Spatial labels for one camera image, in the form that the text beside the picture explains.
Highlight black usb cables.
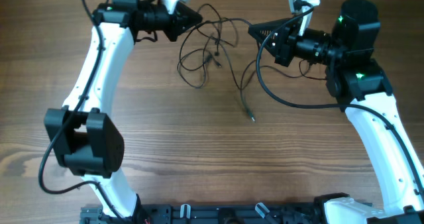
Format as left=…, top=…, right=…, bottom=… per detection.
left=176, top=3, right=327, bottom=123

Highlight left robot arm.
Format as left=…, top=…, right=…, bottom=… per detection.
left=44, top=0, right=202, bottom=223

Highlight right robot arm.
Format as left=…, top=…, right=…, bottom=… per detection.
left=248, top=0, right=423, bottom=223

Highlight right camera cable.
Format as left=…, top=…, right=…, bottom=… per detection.
left=254, top=1, right=424, bottom=198

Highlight camera cable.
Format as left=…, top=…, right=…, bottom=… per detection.
left=37, top=0, right=123, bottom=221
left=254, top=1, right=424, bottom=198

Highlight left camera cable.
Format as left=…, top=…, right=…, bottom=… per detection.
left=37, top=0, right=123, bottom=221

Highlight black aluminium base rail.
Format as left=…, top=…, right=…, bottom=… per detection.
left=79, top=203, right=326, bottom=224

